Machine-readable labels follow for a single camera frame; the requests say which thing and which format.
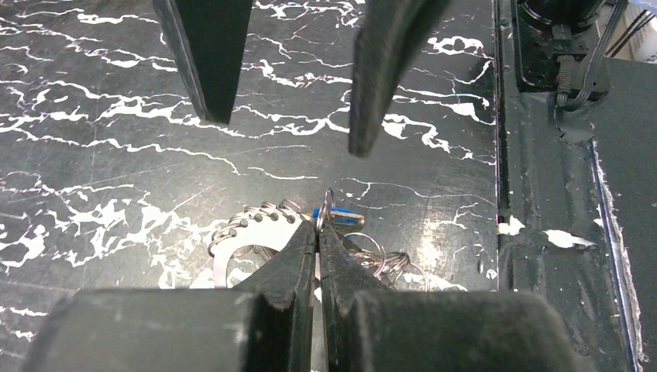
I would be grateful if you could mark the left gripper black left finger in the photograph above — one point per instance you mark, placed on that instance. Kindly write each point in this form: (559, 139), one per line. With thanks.
(262, 324)

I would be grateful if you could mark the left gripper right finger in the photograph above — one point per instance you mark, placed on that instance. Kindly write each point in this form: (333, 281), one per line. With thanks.
(369, 327)

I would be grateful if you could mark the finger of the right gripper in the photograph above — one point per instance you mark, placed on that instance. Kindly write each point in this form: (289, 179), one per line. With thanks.
(207, 39)
(388, 40)

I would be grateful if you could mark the metal keyring with red handle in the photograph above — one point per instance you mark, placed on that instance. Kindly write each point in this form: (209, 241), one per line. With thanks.
(270, 227)

